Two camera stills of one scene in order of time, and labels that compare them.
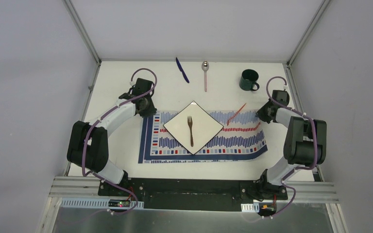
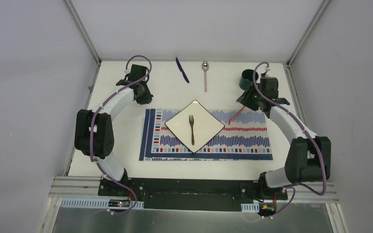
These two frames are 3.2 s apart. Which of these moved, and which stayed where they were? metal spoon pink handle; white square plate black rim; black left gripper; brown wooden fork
Moved: black left gripper
Stayed: brown wooden fork; white square plate black rim; metal spoon pink handle
